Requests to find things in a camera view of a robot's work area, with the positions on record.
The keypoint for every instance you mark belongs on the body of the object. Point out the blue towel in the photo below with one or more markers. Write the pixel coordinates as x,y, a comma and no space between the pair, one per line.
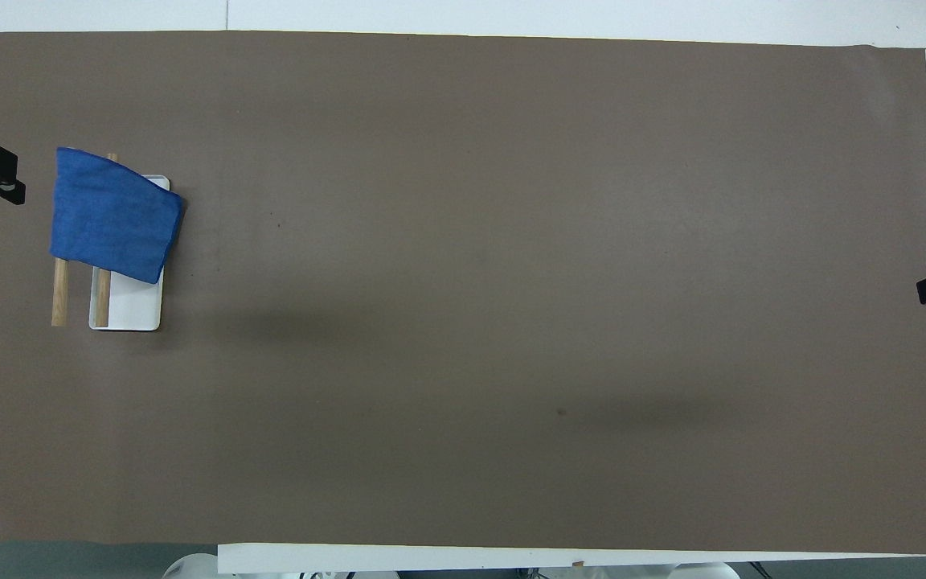
113,217

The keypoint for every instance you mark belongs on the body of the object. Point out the white rectangular tray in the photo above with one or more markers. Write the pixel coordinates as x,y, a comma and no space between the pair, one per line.
137,310

